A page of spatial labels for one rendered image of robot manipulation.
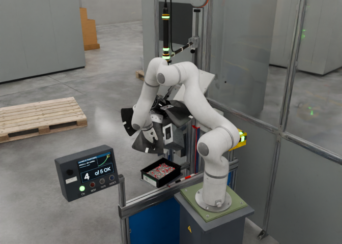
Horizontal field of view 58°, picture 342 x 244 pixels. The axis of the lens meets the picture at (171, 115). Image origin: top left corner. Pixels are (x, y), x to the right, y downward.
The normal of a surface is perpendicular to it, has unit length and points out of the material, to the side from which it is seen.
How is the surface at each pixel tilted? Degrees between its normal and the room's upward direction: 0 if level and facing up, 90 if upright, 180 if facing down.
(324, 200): 90
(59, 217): 0
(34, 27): 90
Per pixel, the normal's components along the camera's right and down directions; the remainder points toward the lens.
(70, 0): 0.68, 0.29
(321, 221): -0.83, 0.22
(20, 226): 0.00, -0.91
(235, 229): 0.47, 0.36
